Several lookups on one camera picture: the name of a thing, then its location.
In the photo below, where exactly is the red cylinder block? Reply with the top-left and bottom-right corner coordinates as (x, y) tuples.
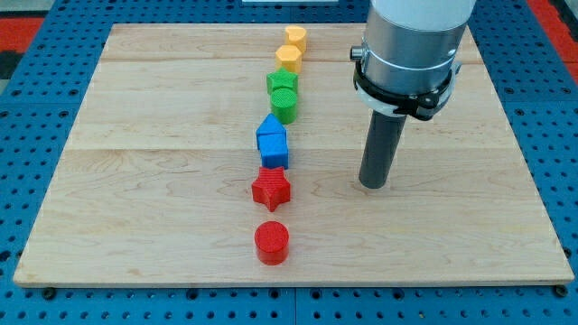
(254, 221), (290, 265)

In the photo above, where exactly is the green cylinder block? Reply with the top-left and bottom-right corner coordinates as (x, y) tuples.
(270, 88), (298, 125)

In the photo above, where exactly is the yellow heart block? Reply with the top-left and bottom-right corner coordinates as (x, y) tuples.
(284, 25), (308, 53)

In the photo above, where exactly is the red star block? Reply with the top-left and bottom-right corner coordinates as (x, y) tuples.
(251, 167), (291, 212)

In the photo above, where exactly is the yellow hexagon block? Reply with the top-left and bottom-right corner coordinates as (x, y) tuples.
(275, 45), (303, 73)

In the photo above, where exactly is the blue cube block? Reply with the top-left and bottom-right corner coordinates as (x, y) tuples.
(258, 134), (289, 170)

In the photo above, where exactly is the green star block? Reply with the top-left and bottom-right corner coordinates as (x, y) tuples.
(266, 67), (299, 95)

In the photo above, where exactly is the blue house-shaped block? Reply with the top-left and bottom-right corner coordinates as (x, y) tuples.
(256, 113), (287, 150)

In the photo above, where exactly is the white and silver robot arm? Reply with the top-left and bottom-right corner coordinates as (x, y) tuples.
(350, 0), (475, 121)

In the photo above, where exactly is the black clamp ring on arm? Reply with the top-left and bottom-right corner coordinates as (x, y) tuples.
(352, 60), (454, 122)

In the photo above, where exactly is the light wooden board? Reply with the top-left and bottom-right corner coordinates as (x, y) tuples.
(14, 23), (574, 288)

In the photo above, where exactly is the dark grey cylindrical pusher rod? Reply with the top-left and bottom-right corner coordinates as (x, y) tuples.
(359, 111), (406, 189)

